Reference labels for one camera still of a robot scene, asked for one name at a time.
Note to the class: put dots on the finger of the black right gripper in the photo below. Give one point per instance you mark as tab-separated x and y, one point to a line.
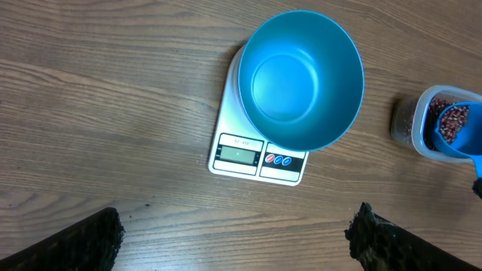
477	187

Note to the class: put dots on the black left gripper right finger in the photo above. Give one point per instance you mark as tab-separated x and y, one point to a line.
380	245

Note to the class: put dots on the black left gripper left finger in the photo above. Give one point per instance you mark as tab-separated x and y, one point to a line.
91	244

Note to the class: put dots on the blue plastic measuring scoop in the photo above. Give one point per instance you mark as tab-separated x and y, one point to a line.
468	141

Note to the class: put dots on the white digital kitchen scale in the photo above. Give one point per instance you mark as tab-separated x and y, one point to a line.
238	150

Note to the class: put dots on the teal metal bowl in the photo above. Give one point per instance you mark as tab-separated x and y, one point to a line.
301	80

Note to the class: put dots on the red beans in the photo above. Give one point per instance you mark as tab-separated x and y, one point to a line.
451	122

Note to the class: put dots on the clear plastic bean container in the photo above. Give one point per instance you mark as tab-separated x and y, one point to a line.
410	119

